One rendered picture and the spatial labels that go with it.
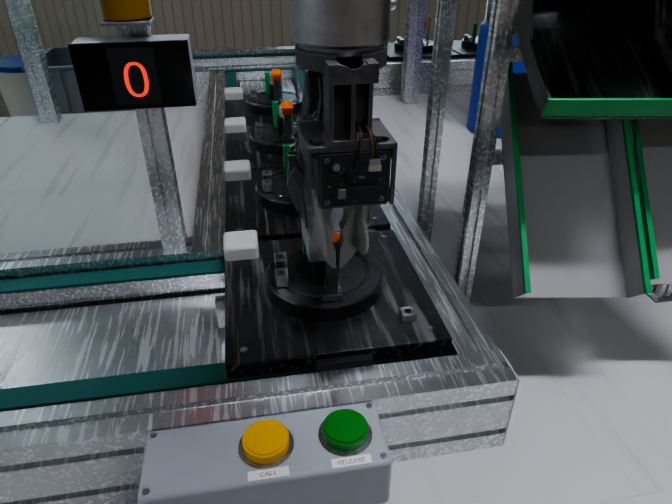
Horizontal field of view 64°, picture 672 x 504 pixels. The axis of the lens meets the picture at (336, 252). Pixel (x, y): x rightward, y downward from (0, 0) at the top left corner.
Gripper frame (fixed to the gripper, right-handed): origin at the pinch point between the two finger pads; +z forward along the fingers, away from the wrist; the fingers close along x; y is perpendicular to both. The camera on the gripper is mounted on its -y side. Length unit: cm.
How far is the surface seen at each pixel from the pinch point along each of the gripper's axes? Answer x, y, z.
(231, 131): -11, -66, 9
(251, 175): -7.5, -42.8, 9.7
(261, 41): 10, -372, 47
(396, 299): 7.9, -3.7, 9.7
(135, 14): -17.9, -17.6, -19.9
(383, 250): 9.1, -14.6, 9.7
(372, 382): 2.5, 7.3, 11.2
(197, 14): -34, -380, 29
